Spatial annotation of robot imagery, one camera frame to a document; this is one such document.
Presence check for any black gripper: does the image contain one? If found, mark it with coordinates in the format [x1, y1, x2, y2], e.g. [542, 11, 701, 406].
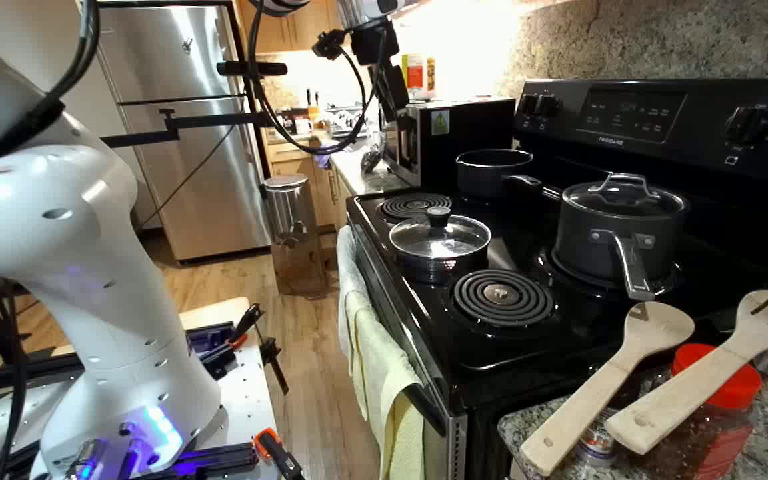
[350, 15, 413, 123]

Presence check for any slotted wooden spatula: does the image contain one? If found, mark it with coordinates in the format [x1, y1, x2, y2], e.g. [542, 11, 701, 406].
[602, 287, 768, 459]

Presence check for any black electric stove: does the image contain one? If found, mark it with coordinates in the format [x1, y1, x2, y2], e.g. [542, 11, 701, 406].
[344, 78, 768, 480]

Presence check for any orange bottle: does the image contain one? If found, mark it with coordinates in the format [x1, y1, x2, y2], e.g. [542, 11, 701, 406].
[404, 53, 428, 94]

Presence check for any dish rack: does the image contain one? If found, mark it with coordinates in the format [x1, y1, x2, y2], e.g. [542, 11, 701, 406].
[326, 102, 378, 141]

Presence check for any black microwave oven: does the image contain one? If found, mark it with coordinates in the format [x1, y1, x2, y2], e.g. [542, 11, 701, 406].
[396, 95, 518, 193]

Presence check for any black saucepan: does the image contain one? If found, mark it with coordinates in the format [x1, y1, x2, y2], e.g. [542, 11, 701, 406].
[452, 147, 546, 202]

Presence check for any wooden base cabinet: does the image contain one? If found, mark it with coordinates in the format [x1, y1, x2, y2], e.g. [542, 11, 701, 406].
[264, 130, 354, 234]

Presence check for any steel cylinder bin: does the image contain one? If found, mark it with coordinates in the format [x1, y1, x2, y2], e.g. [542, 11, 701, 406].
[262, 173, 312, 246]

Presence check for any silver pan lid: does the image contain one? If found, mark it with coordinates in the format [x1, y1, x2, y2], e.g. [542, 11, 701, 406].
[388, 202, 496, 285]

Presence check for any brown wooden box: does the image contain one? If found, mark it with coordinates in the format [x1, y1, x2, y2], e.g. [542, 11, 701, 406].
[269, 233, 332, 299]

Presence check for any stainless steel refrigerator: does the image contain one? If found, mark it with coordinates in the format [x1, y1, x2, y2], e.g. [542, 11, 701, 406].
[94, 3, 272, 263]

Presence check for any dark pot with glass lid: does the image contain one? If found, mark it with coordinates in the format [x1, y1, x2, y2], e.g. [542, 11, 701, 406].
[549, 170, 692, 305]

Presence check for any pale yellow hanging towel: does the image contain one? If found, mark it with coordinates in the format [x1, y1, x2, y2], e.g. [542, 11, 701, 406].
[337, 225, 430, 480]

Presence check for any blue tool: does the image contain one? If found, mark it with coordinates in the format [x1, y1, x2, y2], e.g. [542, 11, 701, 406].
[184, 323, 238, 369]

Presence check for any white robot mounting table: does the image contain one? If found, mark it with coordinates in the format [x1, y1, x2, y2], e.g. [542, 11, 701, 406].
[0, 295, 282, 480]

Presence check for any solid wooden spoon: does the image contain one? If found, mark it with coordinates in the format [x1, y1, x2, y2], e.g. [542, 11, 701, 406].
[518, 299, 698, 480]

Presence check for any small spice bottle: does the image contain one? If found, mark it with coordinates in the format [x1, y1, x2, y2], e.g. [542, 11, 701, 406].
[580, 423, 620, 466]

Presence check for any red lid plastic jar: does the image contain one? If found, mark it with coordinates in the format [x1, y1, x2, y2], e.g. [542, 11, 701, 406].
[641, 342, 766, 480]

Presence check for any black tripod stand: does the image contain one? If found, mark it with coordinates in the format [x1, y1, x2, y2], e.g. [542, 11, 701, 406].
[0, 257, 86, 395]

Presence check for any wooden wall cabinet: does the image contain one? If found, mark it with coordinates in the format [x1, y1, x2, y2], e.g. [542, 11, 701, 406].
[232, 0, 353, 57]

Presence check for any black camera stand pole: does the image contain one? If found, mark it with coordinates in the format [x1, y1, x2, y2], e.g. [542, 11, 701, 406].
[221, 0, 272, 182]

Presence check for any black bar camera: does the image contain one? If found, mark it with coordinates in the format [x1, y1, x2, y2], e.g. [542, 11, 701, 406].
[213, 58, 292, 81]

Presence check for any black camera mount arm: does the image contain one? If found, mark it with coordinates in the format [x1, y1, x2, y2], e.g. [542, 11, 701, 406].
[98, 103, 280, 153]

